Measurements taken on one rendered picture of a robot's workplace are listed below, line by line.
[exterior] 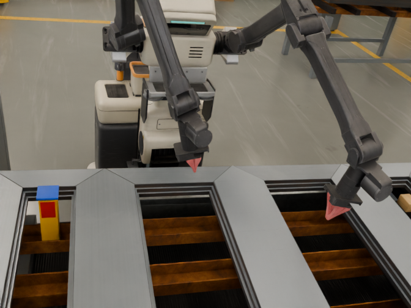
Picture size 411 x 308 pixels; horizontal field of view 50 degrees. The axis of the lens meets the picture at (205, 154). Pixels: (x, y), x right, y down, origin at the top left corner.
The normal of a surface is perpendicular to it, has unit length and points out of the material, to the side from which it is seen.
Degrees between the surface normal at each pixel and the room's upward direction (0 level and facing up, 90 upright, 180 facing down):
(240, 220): 0
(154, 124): 98
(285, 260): 0
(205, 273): 0
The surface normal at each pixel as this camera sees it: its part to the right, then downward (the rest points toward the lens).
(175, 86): 0.43, 0.26
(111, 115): 0.28, 0.56
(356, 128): 0.22, -0.29
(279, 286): 0.14, -0.83
